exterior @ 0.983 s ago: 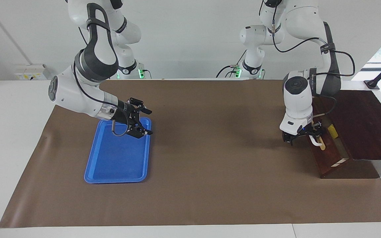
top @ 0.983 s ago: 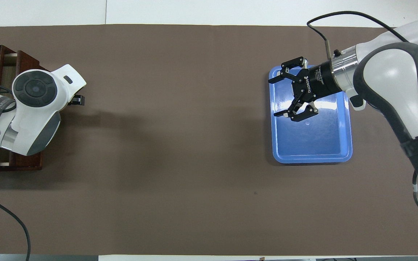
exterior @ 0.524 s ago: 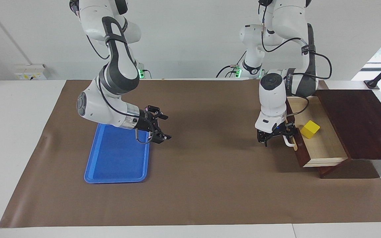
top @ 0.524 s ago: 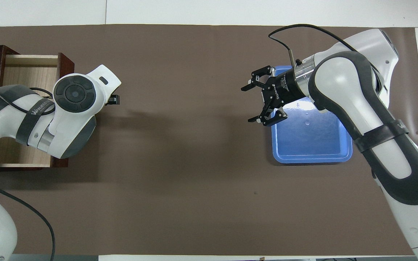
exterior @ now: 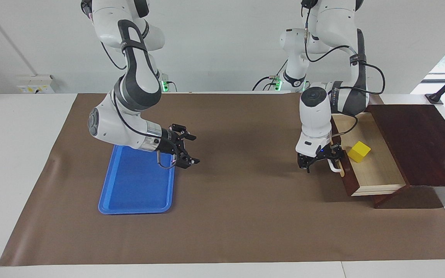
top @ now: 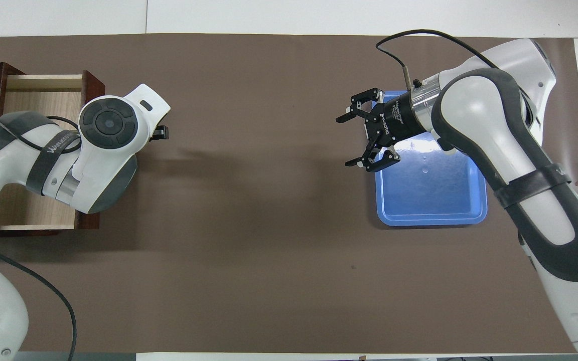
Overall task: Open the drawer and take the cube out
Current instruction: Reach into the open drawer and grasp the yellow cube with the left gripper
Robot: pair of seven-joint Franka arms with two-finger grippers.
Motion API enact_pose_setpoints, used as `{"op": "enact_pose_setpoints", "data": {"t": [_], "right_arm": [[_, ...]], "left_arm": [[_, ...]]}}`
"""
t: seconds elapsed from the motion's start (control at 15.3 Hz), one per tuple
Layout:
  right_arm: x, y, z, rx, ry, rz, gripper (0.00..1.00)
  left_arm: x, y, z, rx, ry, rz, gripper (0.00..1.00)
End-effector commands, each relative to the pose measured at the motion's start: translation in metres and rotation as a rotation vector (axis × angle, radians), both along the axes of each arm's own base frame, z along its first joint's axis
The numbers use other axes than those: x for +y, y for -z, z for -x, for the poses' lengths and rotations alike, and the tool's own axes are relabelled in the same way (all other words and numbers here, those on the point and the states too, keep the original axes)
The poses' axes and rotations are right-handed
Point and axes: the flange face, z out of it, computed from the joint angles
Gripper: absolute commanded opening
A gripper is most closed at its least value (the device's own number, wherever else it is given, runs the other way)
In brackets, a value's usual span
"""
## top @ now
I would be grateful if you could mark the brown table mat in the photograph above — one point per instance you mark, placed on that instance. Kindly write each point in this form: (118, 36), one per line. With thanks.
(269, 225)

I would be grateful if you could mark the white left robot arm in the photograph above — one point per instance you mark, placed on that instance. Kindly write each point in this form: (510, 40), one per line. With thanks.
(103, 150)

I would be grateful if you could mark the blue plastic tray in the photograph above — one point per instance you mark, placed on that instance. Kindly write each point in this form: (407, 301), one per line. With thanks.
(429, 195)

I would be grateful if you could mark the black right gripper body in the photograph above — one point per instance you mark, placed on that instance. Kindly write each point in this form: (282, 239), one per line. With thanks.
(394, 120)

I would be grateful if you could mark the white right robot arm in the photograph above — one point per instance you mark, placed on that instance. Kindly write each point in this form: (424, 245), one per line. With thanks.
(530, 165)

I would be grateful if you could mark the dark wooden drawer cabinet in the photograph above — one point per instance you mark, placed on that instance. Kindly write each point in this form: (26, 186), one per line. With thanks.
(33, 100)

